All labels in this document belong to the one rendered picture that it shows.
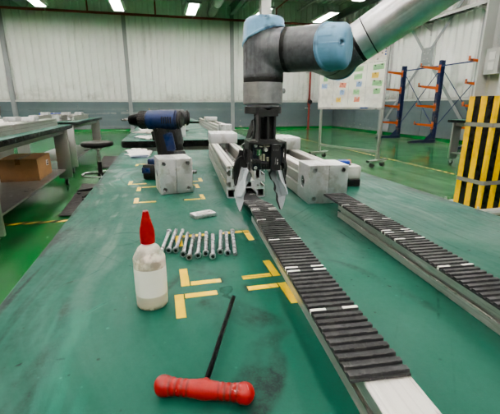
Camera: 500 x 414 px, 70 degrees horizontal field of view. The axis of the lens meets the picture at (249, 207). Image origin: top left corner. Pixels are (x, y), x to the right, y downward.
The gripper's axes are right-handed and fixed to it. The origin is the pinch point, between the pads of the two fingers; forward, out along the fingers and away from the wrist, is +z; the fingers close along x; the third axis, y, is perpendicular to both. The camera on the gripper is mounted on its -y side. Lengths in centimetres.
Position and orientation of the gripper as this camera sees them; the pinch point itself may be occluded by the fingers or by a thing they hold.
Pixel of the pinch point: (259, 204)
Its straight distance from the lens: 76.2
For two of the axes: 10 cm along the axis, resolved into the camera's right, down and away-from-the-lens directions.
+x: 9.9, -0.5, 1.6
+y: 1.7, 2.7, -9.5
